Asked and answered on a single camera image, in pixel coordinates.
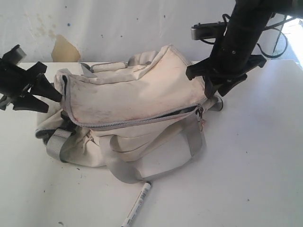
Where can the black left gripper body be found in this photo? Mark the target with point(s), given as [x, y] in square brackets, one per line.
[16, 82]

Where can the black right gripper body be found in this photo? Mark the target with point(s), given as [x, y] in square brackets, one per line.
[228, 60]

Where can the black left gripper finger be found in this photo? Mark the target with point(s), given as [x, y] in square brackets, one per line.
[30, 103]
[45, 89]

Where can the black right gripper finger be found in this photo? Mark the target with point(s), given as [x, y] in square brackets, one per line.
[227, 86]
[211, 86]

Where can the white canvas duffel bag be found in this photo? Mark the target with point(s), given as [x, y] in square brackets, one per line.
[139, 119]

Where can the black and white marker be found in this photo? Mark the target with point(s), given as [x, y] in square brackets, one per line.
[137, 205]

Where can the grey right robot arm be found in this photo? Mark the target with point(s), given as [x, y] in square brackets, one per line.
[249, 19]

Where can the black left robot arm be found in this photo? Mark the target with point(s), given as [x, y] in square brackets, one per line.
[20, 87]

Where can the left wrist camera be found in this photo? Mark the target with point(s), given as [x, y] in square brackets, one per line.
[15, 56]

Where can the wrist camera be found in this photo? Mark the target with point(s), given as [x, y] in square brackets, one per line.
[15, 56]
[204, 32]

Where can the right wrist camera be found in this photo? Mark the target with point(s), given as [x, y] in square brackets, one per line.
[204, 32]

